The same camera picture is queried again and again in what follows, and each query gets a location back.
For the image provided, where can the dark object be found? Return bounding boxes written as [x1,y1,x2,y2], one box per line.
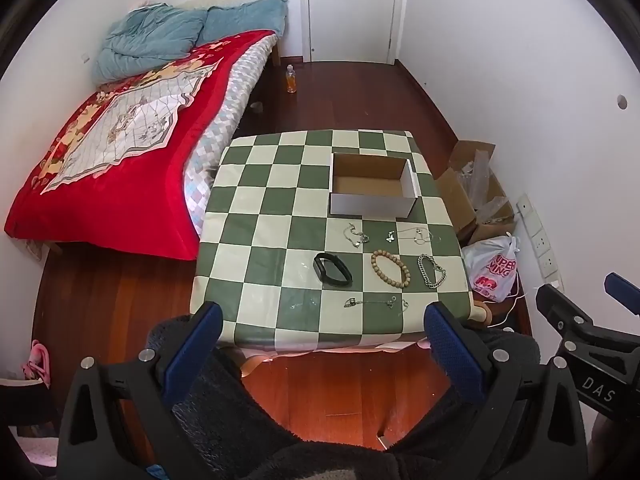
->
[0,379,60,428]

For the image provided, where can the butterfly pendant necklace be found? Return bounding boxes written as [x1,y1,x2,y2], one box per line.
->
[384,227,442,246]

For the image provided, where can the clear plastic wrap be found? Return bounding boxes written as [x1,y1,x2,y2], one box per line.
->
[462,150,516,226]

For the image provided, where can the person's dark fleece pants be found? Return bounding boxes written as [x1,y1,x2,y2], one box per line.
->
[145,317,543,480]

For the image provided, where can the brown cardboard box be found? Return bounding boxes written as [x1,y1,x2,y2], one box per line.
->
[434,140,516,243]

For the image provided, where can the wooden bead bracelet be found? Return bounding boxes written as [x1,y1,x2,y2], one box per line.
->
[370,250,411,289]

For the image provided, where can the thin silver chain necklace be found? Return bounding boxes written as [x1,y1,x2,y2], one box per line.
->
[344,296,410,312]

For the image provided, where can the silver chain bracelet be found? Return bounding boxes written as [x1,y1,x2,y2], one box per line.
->
[417,254,447,290]

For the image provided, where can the pink slippers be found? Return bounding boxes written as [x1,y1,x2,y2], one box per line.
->
[22,340,51,387]

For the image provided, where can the red printed blanket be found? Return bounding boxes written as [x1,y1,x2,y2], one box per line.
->
[4,30,277,261]

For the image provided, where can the white cardboard box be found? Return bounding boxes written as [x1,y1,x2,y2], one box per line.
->
[328,152,421,220]

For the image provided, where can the green checkered tablecloth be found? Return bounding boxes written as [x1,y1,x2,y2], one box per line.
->
[189,130,476,352]

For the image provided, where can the white door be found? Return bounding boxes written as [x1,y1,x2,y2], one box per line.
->
[305,0,401,63]

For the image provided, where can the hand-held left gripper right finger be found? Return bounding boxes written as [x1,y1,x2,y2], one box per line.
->
[424,301,588,480]

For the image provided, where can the diamond pattern bed sheet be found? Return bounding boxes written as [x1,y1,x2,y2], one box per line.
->
[182,35,278,241]

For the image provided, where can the white plastic bag red print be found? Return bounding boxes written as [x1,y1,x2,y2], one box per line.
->
[461,232,521,303]

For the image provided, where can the blue quilt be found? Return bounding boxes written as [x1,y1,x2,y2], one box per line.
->
[91,0,288,83]

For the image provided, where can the white cable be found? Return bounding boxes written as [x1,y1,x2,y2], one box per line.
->
[492,287,546,330]

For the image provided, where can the black wristband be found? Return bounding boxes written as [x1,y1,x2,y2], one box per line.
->
[313,253,353,287]

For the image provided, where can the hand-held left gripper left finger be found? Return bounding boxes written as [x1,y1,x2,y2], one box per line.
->
[57,301,236,480]

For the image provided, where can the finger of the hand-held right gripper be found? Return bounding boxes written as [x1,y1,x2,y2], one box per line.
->
[535,284,601,341]
[604,272,640,317]

